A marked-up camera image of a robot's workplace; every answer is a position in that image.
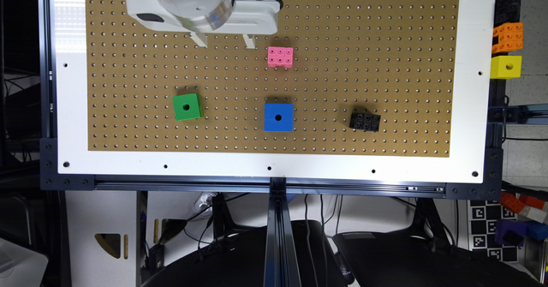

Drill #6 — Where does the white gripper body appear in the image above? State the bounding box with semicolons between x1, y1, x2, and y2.
125;0;280;35

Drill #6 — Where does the dark aluminium table frame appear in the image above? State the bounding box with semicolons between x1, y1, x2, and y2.
37;0;548;287

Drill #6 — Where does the brown pegboard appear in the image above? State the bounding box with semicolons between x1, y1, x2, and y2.
86;0;459;158

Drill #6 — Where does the yellow cube block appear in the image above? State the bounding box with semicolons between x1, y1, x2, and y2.
490;56;522;80

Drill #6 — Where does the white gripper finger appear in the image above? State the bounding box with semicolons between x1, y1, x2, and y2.
242;34;256;49
189;32;208;48

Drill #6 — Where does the blue cube block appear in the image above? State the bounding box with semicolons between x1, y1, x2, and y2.
264;103;294;132

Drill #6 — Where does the purple block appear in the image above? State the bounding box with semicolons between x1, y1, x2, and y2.
495;219;528;247

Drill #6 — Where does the red orange block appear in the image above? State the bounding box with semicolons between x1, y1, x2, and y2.
500;192;545;213

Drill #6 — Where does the black studded block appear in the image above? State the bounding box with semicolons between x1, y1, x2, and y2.
349;111;381;132

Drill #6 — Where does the black white marker board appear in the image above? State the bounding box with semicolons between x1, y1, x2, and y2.
468;200;519;262

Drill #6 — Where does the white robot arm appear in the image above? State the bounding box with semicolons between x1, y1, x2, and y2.
126;0;283;49

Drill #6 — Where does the pink studded block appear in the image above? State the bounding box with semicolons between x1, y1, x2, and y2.
267;46;294;69

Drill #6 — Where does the green cube block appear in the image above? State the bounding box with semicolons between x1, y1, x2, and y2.
172;93;202;121

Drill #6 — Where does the orange studded block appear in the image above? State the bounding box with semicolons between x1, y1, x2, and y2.
491;22;523;55

